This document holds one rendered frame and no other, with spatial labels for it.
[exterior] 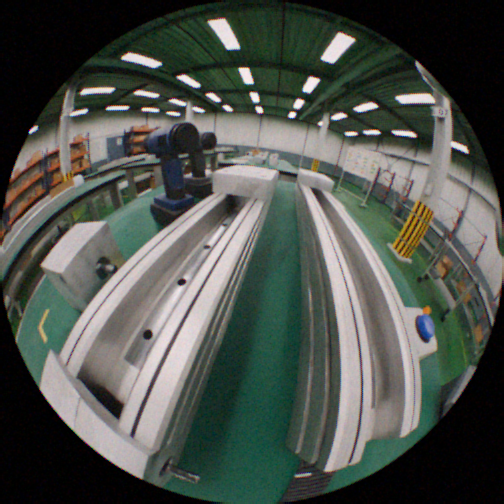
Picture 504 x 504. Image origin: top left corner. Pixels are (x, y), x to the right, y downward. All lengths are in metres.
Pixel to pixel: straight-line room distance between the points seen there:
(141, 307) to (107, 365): 0.06
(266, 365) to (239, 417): 0.06
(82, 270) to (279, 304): 0.26
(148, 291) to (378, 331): 0.24
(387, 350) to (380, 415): 0.07
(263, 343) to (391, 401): 0.15
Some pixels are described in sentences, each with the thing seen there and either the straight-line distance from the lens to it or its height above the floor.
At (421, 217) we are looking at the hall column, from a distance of 3.19.
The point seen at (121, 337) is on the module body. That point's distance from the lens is 0.15.
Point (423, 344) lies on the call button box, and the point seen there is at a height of 0.84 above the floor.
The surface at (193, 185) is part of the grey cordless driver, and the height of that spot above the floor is 0.82.
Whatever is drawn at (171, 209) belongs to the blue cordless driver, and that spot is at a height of 0.83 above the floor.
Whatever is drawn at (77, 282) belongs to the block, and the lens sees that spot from 0.22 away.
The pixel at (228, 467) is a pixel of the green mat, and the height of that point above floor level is 0.78.
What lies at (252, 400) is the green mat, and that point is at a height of 0.78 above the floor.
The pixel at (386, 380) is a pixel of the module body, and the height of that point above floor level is 0.84.
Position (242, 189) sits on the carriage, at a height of 0.88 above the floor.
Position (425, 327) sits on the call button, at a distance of 0.26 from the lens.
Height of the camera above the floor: 0.95
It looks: 39 degrees down
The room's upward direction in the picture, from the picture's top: 9 degrees clockwise
